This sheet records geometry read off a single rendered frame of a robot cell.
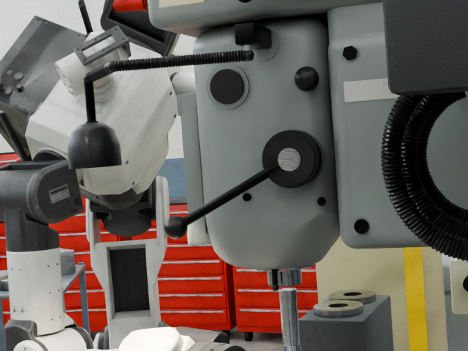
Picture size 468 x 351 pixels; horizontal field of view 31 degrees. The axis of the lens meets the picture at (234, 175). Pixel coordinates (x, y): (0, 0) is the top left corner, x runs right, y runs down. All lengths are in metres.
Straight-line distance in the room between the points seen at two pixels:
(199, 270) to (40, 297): 4.70
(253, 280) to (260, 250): 4.88
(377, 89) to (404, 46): 0.26
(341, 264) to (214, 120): 1.89
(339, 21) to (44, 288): 0.72
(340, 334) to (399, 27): 0.85
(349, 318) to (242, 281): 4.51
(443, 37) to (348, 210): 0.33
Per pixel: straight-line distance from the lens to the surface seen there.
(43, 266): 1.49
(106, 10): 1.66
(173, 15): 1.09
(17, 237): 1.48
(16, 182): 1.48
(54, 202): 1.47
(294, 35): 1.06
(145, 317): 1.86
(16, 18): 11.90
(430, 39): 0.76
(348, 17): 1.04
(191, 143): 1.18
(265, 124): 1.07
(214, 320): 6.20
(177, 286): 6.25
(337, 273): 2.95
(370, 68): 1.02
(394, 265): 2.91
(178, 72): 1.92
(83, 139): 1.16
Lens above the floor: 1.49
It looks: 3 degrees down
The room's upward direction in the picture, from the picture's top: 4 degrees counter-clockwise
